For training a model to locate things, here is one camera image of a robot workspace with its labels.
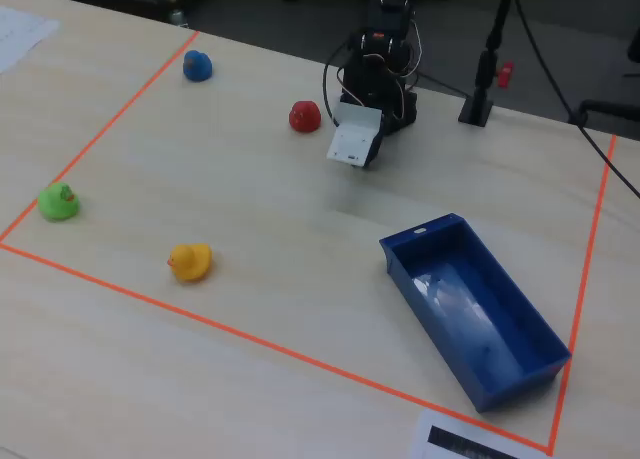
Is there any white printed paper sheet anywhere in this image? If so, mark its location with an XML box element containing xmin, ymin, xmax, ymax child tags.
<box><xmin>0</xmin><ymin>6</ymin><xmax>61</xmax><ymax>75</ymax></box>

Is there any white paper with black bar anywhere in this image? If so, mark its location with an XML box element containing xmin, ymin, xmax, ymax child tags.
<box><xmin>409</xmin><ymin>408</ymin><xmax>551</xmax><ymax>459</ymax></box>

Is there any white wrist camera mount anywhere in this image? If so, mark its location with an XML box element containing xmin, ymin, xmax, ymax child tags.
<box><xmin>326</xmin><ymin>102</ymin><xmax>384</xmax><ymax>165</ymax></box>

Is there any yellow rubber duck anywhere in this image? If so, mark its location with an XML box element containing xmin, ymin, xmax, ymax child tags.
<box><xmin>166</xmin><ymin>243</ymin><xmax>213</xmax><ymax>284</ymax></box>

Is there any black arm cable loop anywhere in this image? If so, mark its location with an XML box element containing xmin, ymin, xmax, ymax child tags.
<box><xmin>321</xmin><ymin>41</ymin><xmax>351</xmax><ymax>126</ymax></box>

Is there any green rubber duck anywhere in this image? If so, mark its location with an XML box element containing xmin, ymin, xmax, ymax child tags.
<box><xmin>37</xmin><ymin>181</ymin><xmax>81</xmax><ymax>223</ymax></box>

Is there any blue plastic box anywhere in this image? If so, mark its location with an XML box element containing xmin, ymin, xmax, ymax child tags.
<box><xmin>378</xmin><ymin>212</ymin><xmax>573</xmax><ymax>414</ymax></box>

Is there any black chair base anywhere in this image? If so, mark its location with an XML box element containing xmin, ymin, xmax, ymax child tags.
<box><xmin>573</xmin><ymin>98</ymin><xmax>640</xmax><ymax>129</ymax></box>

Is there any orange tape strip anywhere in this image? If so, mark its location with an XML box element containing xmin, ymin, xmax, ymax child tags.
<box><xmin>0</xmin><ymin>30</ymin><xmax>200</xmax><ymax>244</ymax></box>
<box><xmin>548</xmin><ymin>134</ymin><xmax>618</xmax><ymax>454</ymax></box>
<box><xmin>0</xmin><ymin>242</ymin><xmax>554</xmax><ymax>456</ymax></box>

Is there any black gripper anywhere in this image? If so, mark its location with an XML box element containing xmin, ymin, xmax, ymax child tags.
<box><xmin>362</xmin><ymin>114</ymin><xmax>389</xmax><ymax>170</ymax></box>

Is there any long black cable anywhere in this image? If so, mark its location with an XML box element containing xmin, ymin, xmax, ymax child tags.
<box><xmin>512</xmin><ymin>0</ymin><xmax>640</xmax><ymax>200</ymax></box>

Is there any red rubber duck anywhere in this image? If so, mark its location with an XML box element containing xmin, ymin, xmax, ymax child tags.
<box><xmin>288</xmin><ymin>100</ymin><xmax>322</xmax><ymax>134</ymax></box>

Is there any black power cable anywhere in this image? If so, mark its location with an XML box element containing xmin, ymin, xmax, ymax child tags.
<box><xmin>413</xmin><ymin>71</ymin><xmax>472</xmax><ymax>99</ymax></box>

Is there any blue rubber duck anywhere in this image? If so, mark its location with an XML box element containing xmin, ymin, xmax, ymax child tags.
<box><xmin>182</xmin><ymin>49</ymin><xmax>214</xmax><ymax>83</ymax></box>

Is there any black camera stand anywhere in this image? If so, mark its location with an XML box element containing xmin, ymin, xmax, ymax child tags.
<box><xmin>458</xmin><ymin>0</ymin><xmax>521</xmax><ymax>127</ymax></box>

